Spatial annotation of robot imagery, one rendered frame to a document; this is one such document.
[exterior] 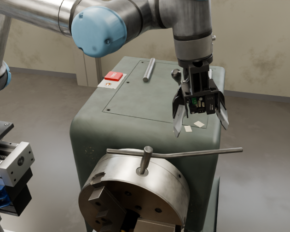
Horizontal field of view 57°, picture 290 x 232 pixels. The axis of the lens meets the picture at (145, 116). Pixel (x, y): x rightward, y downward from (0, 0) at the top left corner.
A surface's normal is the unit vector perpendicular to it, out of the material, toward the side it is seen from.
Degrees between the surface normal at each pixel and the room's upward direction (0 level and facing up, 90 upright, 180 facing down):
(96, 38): 90
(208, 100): 86
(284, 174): 0
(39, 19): 103
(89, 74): 90
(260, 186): 0
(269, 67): 90
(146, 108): 0
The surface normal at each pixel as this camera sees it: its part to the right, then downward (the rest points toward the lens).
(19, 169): 0.97, 0.13
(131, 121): 0.00, -0.82
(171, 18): -0.37, 0.76
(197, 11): 0.11, 0.49
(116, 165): -0.29, -0.83
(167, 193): 0.63, -0.52
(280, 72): -0.23, 0.55
